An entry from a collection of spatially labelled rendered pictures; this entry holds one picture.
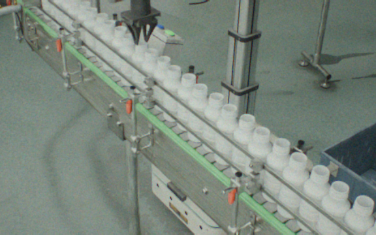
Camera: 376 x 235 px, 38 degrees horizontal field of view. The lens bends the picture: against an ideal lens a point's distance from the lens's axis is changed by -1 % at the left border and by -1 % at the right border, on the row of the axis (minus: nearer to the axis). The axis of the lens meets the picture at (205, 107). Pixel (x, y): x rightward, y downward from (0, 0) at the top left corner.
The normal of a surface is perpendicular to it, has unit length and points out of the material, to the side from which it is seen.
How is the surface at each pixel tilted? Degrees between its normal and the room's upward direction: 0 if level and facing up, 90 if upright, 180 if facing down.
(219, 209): 90
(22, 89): 0
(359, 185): 90
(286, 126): 0
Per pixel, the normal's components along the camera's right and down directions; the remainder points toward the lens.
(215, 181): -0.79, 0.32
